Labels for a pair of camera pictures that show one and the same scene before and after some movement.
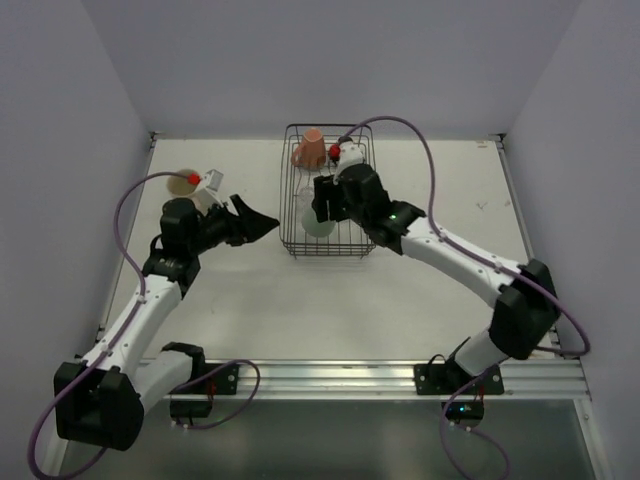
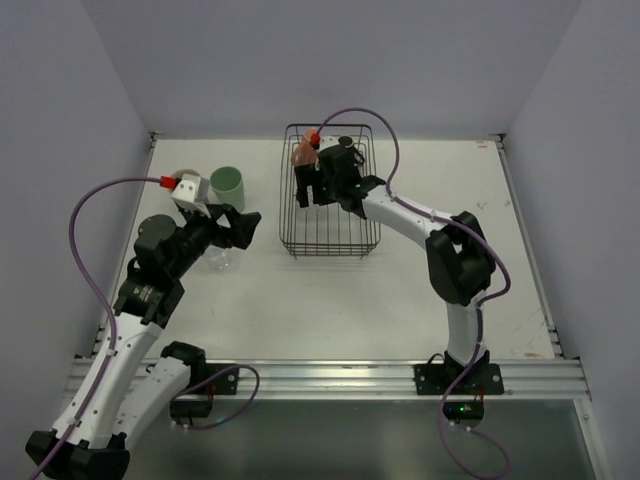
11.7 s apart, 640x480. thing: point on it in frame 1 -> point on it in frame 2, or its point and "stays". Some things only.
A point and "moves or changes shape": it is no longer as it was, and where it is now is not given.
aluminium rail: (567, 379) stays
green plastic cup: (313, 227) -> (227, 183)
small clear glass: (304, 199) moves or changes shape
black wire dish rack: (305, 158) stays
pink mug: (311, 153) stays
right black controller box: (473, 410) stays
